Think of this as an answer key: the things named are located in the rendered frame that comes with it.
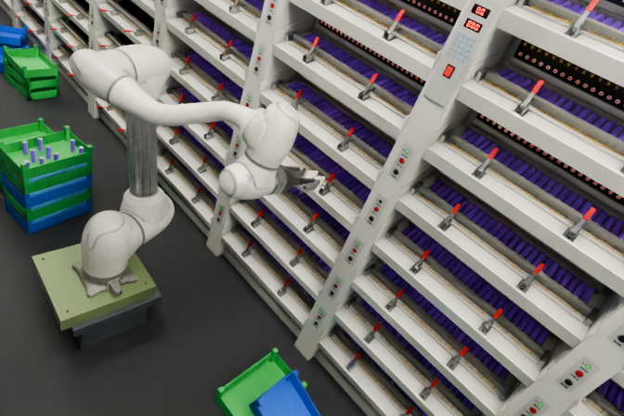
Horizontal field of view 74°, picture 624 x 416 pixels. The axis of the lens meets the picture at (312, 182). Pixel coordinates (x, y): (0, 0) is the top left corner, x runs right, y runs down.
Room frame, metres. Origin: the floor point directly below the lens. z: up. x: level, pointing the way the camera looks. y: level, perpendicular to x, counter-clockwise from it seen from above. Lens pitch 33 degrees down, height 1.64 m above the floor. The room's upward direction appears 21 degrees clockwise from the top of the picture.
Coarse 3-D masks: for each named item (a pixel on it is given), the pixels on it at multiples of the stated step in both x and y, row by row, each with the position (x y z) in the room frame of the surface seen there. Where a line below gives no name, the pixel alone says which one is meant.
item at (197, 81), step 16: (176, 48) 1.94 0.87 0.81; (176, 64) 1.87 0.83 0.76; (192, 64) 1.86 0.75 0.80; (208, 64) 1.90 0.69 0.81; (176, 80) 1.81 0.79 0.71; (192, 80) 1.78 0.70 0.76; (208, 80) 1.78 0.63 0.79; (224, 80) 1.80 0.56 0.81; (208, 96) 1.69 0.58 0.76; (224, 96) 1.72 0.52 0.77; (240, 96) 1.72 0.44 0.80
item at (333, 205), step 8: (288, 160) 1.42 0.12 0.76; (320, 184) 1.34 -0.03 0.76; (312, 192) 1.30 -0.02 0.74; (320, 200) 1.28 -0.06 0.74; (328, 200) 1.27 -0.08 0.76; (336, 200) 1.28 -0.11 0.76; (344, 200) 1.29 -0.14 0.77; (328, 208) 1.26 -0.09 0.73; (336, 208) 1.24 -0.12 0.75; (344, 208) 1.25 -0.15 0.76; (360, 208) 1.27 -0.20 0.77; (336, 216) 1.23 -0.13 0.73; (344, 216) 1.21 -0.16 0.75; (352, 216) 1.22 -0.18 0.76; (344, 224) 1.21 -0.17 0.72; (352, 224) 1.19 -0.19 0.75
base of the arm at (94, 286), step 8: (72, 264) 0.97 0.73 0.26; (80, 264) 0.98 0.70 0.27; (80, 272) 0.94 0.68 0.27; (128, 272) 1.02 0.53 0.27; (88, 280) 0.92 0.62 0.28; (96, 280) 0.92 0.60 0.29; (104, 280) 0.93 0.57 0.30; (112, 280) 0.94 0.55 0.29; (120, 280) 0.96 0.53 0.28; (128, 280) 0.99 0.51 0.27; (136, 280) 1.01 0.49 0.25; (88, 288) 0.90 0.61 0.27; (96, 288) 0.90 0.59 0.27; (104, 288) 0.92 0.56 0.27; (112, 288) 0.92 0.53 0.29; (120, 288) 0.93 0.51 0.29; (88, 296) 0.87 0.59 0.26
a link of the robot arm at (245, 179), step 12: (228, 168) 0.89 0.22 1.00; (240, 168) 0.90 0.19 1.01; (252, 168) 0.91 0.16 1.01; (264, 168) 0.92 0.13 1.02; (228, 180) 0.87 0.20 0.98; (240, 180) 0.87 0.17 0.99; (252, 180) 0.89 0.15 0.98; (264, 180) 0.92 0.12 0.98; (228, 192) 0.86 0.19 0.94; (240, 192) 0.87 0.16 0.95; (252, 192) 0.89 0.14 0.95; (264, 192) 0.93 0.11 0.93
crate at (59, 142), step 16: (64, 128) 1.55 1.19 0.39; (0, 144) 1.29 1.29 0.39; (16, 144) 1.35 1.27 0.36; (32, 144) 1.42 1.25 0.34; (48, 144) 1.47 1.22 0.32; (64, 144) 1.52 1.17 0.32; (80, 144) 1.52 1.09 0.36; (16, 160) 1.30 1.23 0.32; (48, 160) 1.38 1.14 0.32; (64, 160) 1.37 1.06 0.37; (80, 160) 1.43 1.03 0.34; (32, 176) 1.25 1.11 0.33
